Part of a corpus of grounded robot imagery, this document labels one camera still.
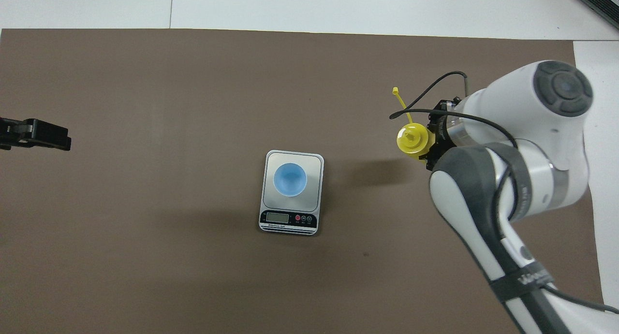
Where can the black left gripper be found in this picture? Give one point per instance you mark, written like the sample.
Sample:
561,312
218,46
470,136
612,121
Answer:
17,133

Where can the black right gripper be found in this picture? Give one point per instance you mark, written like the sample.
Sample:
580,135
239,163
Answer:
442,116

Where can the yellow squeeze bottle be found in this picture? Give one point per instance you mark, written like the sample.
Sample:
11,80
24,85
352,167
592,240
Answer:
411,138

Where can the light blue plastic cup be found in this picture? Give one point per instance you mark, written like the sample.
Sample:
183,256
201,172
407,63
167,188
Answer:
290,179

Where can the silver digital kitchen scale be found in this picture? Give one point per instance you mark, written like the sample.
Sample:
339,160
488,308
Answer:
292,218

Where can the brown paper table mat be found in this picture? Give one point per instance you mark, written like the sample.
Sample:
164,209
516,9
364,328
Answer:
193,107

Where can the silver ribbed metal device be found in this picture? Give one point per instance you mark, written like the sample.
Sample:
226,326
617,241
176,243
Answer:
602,0

